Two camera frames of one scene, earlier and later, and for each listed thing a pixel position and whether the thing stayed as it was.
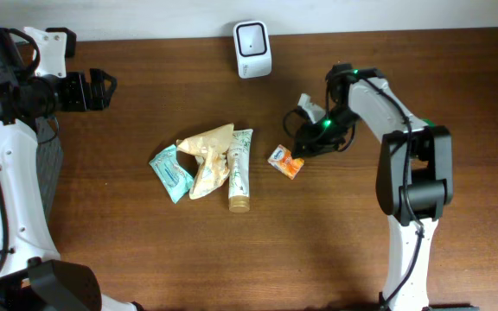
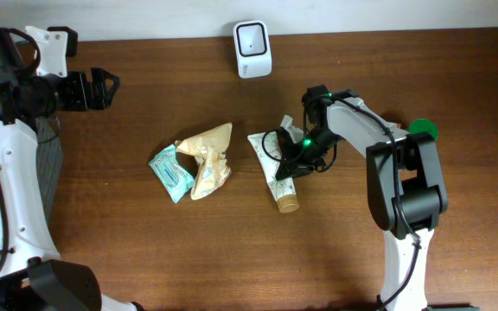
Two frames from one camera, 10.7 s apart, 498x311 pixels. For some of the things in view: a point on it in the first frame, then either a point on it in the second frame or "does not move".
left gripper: (102, 98) does not move
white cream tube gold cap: (239, 170) -> (267, 147)
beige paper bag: (210, 147) does not move
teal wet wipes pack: (173, 174) does not move
